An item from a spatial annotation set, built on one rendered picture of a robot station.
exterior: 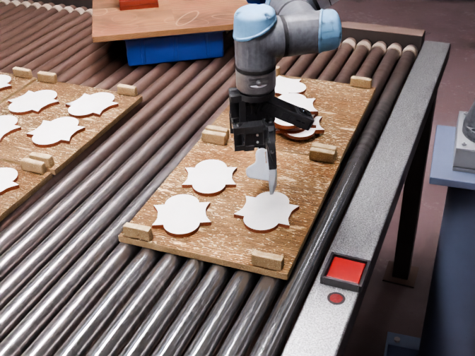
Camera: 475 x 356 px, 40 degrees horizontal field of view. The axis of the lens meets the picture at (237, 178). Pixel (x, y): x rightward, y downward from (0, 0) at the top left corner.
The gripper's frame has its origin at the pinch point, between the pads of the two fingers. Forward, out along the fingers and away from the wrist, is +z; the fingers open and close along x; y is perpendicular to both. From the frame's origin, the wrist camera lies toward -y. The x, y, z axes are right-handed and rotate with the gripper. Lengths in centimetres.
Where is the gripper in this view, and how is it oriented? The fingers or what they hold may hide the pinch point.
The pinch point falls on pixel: (268, 174)
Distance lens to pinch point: 135.7
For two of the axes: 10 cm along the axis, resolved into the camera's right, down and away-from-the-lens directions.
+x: 1.3, 5.7, -8.1
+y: -9.9, 1.1, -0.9
